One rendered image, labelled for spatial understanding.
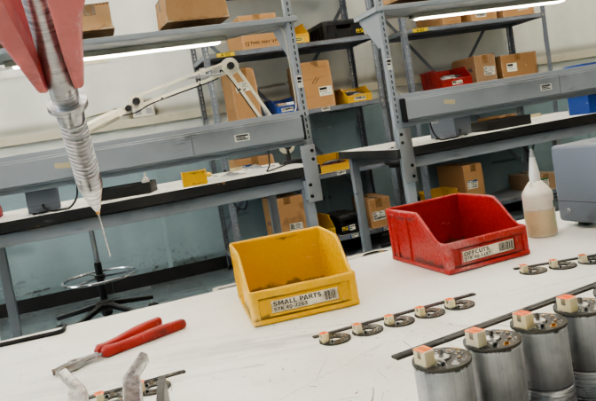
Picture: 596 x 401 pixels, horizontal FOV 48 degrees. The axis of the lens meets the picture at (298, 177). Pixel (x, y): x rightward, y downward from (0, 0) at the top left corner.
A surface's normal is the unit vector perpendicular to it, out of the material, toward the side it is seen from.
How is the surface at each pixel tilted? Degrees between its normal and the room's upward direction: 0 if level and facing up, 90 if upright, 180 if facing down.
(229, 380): 0
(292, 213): 90
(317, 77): 89
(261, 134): 90
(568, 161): 90
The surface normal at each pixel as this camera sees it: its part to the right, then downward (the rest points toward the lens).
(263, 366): -0.16, -0.98
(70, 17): 0.22, 0.86
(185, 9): 0.37, 0.00
